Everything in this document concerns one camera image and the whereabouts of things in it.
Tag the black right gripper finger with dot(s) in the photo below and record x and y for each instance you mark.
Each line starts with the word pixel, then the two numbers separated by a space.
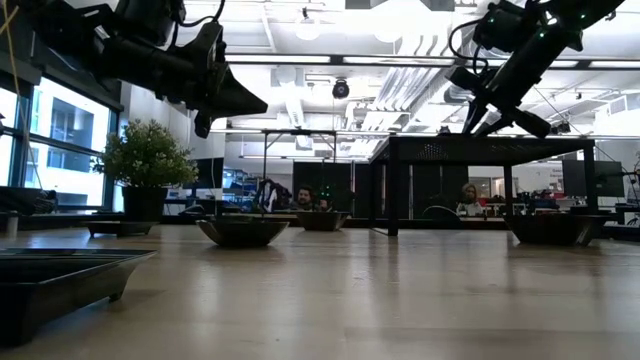
pixel 530 125
pixel 467 85

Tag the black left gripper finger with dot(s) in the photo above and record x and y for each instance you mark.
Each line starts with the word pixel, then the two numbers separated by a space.
pixel 230 92
pixel 225 111

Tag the black scalloped mini bowl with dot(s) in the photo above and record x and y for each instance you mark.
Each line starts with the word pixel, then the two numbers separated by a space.
pixel 555 231

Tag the black leaf-shaped mini plate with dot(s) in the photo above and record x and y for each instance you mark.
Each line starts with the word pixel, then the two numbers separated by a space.
pixel 242 235

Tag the black rectangular mini plate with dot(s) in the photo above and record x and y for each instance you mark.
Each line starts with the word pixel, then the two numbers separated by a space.
pixel 60 295

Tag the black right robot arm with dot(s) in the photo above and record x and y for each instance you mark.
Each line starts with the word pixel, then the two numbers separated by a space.
pixel 560 30

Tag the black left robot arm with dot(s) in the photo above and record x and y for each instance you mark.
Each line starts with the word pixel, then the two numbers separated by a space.
pixel 140 60

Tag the black hexagonal mini bowl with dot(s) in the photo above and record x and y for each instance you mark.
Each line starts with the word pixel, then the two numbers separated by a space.
pixel 322 222

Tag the black round wavy mini plate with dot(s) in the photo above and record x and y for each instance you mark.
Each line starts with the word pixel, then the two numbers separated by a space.
pixel 120 229

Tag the long overhead light bar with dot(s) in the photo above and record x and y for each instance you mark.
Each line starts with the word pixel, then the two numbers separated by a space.
pixel 280 59

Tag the black perforated metal stand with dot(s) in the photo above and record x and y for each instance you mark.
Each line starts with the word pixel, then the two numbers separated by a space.
pixel 475 150

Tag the black monitor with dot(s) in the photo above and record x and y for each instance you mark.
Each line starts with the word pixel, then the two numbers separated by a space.
pixel 592 177
pixel 207 172

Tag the green potted plant black pot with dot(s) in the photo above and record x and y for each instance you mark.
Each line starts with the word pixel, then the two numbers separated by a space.
pixel 145 155

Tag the person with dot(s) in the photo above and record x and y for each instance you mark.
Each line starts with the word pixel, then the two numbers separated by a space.
pixel 470 200
pixel 305 199

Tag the black backpack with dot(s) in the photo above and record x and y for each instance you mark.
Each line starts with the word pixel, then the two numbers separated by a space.
pixel 272 195

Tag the black arched piece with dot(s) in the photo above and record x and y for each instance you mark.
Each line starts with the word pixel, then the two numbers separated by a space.
pixel 442 210

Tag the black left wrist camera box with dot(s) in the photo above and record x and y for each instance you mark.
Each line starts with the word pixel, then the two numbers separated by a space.
pixel 212 40

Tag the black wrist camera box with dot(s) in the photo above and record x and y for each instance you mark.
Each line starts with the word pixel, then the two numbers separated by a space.
pixel 500 27
pixel 212 40

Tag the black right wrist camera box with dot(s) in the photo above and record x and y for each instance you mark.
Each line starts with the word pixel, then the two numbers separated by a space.
pixel 500 27

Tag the black metal frame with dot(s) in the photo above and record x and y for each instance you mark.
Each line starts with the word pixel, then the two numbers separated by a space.
pixel 300 132

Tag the black dome ceiling camera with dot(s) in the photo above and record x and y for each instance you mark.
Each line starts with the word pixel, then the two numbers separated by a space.
pixel 341 89

